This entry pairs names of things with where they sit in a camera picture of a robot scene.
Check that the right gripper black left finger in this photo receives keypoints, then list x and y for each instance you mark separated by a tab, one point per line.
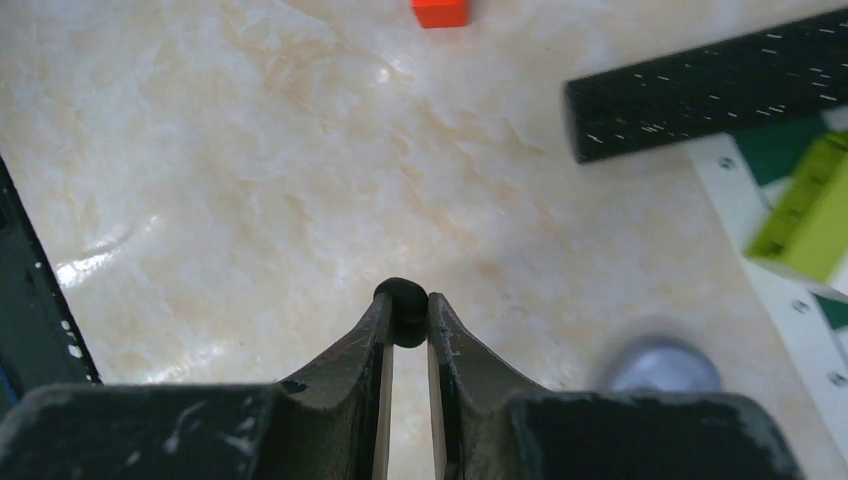
327	420

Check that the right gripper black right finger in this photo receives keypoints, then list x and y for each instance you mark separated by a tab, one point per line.
492	422

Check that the black earbud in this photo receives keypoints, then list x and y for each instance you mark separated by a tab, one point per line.
409	311

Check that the grey lavender earbud case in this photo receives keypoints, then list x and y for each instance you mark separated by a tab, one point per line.
660	363

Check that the green white chessboard mat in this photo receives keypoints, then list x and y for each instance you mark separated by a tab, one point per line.
781	195

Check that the green white toy brick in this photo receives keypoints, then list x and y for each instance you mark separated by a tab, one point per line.
804	238

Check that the red block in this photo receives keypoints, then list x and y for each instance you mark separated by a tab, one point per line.
433	14

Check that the black microphone silver head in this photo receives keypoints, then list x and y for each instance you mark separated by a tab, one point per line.
781	73

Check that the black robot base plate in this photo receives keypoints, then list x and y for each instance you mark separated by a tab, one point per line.
41	344

